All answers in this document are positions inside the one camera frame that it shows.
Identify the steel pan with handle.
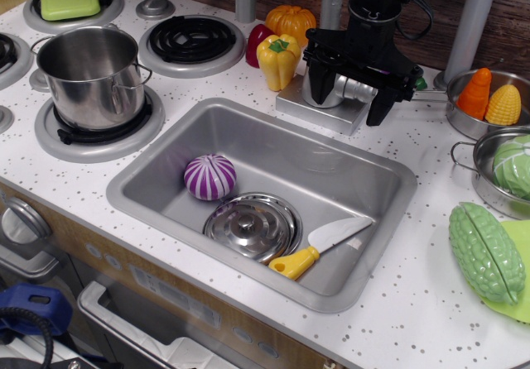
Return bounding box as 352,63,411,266
412,69,529,140

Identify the grey oven dial knob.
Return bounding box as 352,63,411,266
1,197,52,250

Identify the front stove burner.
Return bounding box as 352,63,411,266
35,88,165,164

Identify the orange toy carrot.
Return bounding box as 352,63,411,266
456,68,492,121

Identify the green toy cabbage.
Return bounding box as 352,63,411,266
493,135,529,200

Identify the green toy bitter gourd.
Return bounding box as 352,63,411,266
449,202,527,305

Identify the black cable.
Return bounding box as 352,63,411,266
0,305,55,369

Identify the small steel bowl pot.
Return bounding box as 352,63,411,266
450,127,529,220

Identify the shiny steel pot lid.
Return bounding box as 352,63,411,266
203,193,303,265

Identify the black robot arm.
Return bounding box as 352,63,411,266
302,0,423,126

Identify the back left stove burner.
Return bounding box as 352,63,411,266
23,0,124,35

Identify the silver faucet base block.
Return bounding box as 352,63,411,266
276,75,378,136

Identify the silver oven door handle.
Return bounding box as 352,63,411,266
78,281,214,368

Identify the grey vertical pole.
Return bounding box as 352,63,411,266
320,0,343,30

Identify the blue clamp tool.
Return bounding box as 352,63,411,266
1,283,73,336

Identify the stainless steel pot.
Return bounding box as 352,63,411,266
31,26,152,131

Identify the silver toy sink basin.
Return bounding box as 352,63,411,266
107,98,417,314

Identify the yellow toy bell pepper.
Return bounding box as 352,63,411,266
256,34,301,92

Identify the grey right support pole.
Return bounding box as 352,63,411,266
434,0,493,90

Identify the back right stove burner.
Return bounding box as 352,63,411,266
139,15,246,79

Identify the left edge stove burner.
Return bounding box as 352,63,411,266
0,33,34,90

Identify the orange toy pumpkin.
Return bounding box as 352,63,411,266
265,5,317,47

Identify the red toy pepper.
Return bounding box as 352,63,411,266
245,24,274,68

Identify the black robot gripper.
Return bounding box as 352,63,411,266
304,12,422,127

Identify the lime green plate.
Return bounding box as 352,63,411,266
479,219,530,325

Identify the silver stove knob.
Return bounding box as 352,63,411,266
136,0,175,20

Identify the yellow toy corn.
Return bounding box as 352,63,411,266
484,84,522,126

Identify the purple white toy onion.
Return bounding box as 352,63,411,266
184,154,237,201

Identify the toy knife yellow handle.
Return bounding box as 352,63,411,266
268,217,373,280

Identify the silver faucet lever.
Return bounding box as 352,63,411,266
301,70,378,108

